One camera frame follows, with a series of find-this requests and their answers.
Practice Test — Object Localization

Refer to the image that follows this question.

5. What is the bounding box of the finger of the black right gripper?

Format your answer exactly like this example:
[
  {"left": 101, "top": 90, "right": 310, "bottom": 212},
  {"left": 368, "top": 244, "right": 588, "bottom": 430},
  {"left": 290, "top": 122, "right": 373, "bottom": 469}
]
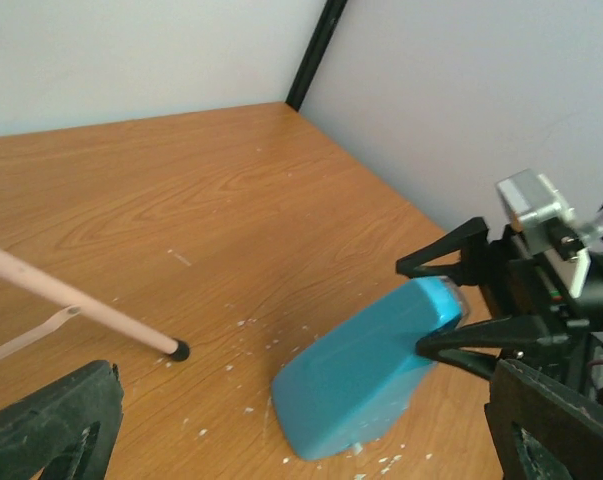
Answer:
[
  {"left": 415, "top": 315, "right": 551, "bottom": 380},
  {"left": 395, "top": 217, "right": 490, "bottom": 288}
]

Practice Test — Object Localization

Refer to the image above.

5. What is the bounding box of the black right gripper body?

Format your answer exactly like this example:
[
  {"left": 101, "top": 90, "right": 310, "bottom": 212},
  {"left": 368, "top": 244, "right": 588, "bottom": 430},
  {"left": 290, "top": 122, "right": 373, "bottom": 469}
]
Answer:
[{"left": 481, "top": 226, "right": 603, "bottom": 395}]

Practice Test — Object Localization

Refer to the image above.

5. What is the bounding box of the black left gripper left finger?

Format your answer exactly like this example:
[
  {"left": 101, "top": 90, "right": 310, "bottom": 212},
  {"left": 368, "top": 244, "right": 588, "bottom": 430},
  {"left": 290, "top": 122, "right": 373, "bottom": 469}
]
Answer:
[{"left": 0, "top": 360, "right": 124, "bottom": 479}]

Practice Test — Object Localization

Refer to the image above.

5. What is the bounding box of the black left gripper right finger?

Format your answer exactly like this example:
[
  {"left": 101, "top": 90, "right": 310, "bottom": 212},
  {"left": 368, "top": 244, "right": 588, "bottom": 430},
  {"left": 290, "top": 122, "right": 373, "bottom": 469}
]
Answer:
[{"left": 485, "top": 360, "right": 603, "bottom": 479}]

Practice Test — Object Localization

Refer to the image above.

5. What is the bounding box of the pink music stand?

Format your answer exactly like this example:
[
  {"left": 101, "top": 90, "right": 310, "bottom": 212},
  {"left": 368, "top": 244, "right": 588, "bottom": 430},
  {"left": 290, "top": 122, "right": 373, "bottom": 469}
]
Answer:
[{"left": 0, "top": 249, "right": 190, "bottom": 362}]

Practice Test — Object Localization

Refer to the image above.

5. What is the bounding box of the blue metronome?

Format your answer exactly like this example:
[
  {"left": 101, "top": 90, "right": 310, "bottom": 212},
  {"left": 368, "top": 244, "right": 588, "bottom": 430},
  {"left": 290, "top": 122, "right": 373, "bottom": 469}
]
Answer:
[{"left": 271, "top": 277, "right": 469, "bottom": 461}]

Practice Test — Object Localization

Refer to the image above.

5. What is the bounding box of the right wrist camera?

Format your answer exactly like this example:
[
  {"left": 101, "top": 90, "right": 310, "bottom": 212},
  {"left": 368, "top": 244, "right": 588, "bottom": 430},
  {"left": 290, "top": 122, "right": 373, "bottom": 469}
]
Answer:
[{"left": 496, "top": 169, "right": 603, "bottom": 299}]

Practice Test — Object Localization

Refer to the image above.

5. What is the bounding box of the black aluminium frame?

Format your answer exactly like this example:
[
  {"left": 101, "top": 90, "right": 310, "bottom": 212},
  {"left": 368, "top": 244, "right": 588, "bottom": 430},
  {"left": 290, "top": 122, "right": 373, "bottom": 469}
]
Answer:
[{"left": 285, "top": 0, "right": 348, "bottom": 111}]

